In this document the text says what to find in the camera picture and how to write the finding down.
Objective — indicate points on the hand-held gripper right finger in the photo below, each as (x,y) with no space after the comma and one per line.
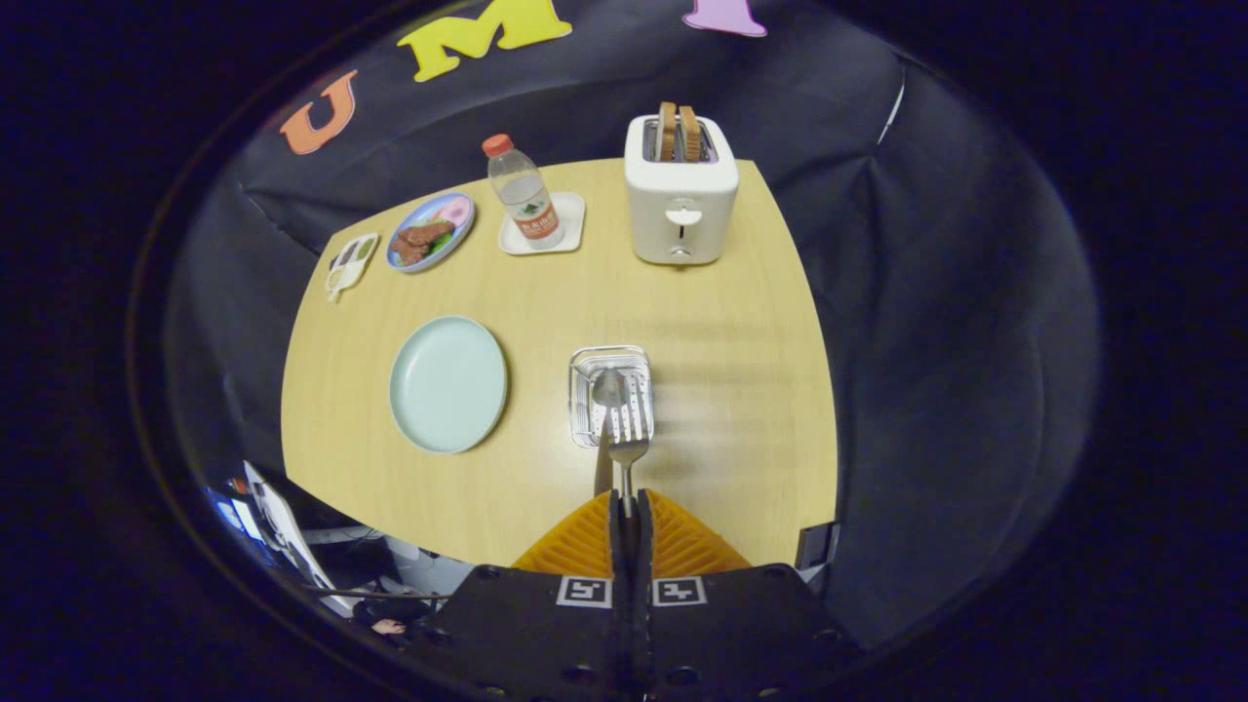
(741,624)

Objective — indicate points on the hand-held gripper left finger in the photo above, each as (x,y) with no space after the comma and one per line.
(526,624)

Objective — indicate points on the metal spoon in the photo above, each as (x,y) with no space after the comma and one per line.
(606,388)

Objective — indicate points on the black box at table edge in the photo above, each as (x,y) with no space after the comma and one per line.
(817,546)

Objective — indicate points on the silver foil tray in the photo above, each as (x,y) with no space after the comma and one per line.
(581,409)

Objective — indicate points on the light green plate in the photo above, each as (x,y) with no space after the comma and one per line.
(448,385)

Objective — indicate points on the brown meat pieces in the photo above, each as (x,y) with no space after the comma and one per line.
(421,239)

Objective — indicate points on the white divided sauce dish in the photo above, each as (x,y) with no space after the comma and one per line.
(349,265)

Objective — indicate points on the white square coaster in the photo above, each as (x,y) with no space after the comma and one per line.
(571,219)

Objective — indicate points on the blue patterned plate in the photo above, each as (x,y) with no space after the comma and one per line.
(458,210)

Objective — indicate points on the water bottle with red cap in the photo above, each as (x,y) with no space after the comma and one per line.
(526,200)

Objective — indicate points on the white toaster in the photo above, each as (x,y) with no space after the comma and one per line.
(682,185)

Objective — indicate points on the white frame stand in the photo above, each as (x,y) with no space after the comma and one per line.
(283,526)

